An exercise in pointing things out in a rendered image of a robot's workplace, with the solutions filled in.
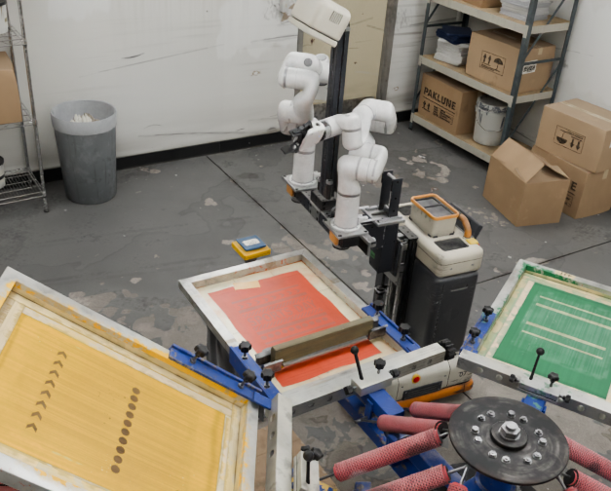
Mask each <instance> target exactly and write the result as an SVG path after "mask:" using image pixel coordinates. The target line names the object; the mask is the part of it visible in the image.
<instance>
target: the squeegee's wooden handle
mask: <svg viewBox="0 0 611 491"><path fill-rule="evenodd" d="M373 322H374V320H373V318H372V317H371V316H367V317H364V318H360V319H357V320H354V321H349V322H346V323H342V324H339V325H337V326H334V327H331V328H328V329H324V330H321V331H318V332H315V333H312V334H309V335H305V336H302V337H299V338H296V339H293V340H290V341H287V342H284V343H281V344H278V345H275V346H272V348H271V362H273V361H276V360H279V359H283V361H282V365H283V362H287V361H290V360H293V359H298V358H301V357H304V356H307V355H310V354H313V353H315V352H318V351H321V350H324V349H327V348H330V347H333V346H336V345H339V344H342V343H345V342H348V341H351V340H354V339H357V338H360V337H363V336H366V337H368V333H369V331H370V330H371V329H372V328H373Z"/></svg>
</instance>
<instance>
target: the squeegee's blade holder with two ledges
mask: <svg viewBox="0 0 611 491"><path fill-rule="evenodd" d="M364 340H367V337H366V336H363V337H360V338H357V339H354V340H351V341H348V342H345V343H342V344H339V345H336V346H333V347H330V348H327V349H324V350H321V351H318V352H315V353H313V354H310V355H307V356H304V357H301V358H298V359H293V360H290V361H287V362H283V367H287V366H290V365H293V364H296V363H299V362H301V361H304V360H307V359H312V358H315V357H318V356H321V355H324V354H327V353H330V352H333V351H335V350H338V349H341V348H344V347H347V346H350V345H353V344H356V343H359V342H362V341H364Z"/></svg>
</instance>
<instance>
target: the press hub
mask: <svg viewBox="0 0 611 491"><path fill-rule="evenodd" d="M448 434H449V438H450V441H451V444H452V446H453V448H454V449H455V451H456V452H457V454H458V455H459V456H460V457H461V458H462V459H463V461H465V462H466V463H457V464H451V465H450V466H451V467H452V468H453V469H457V468H460V467H463V466H465V465H467V464H468V465H469V466H470V467H469V470H468V472H467V475H466V477H465V482H463V485H464V486H466V487H467V488H468V491H515V490H516V487H515V485H518V486H520V487H519V488H520V490H521V491H537V490H535V489H534V488H533V487H532V486H534V485H540V484H544V483H547V482H550V481H552V480H554V479H555V478H557V477H558V476H560V475H561V474H562V473H563V471H564V470H565V468H566V466H567V464H568V461H569V446H568V442H567V439H566V437H565V435H564V433H563V432H562V430H561V429H560V428H559V426H558V425H557V424H556V423H555V422H554V421H553V420H552V419H551V418H550V417H548V416H547V415H546V414H544V413H543V412H541V411H540V410H538V409H537V408H535V407H533V406H531V405H529V404H526V403H524V402H521V401H518V400H515V399H511V398H507V397H477V398H474V399H471V400H468V401H466V402H464V403H462V404H461V405H460V406H458V407H457V408H456V409H455V411H454V412H453V413H452V415H451V417H450V420H449V424H448Z"/></svg>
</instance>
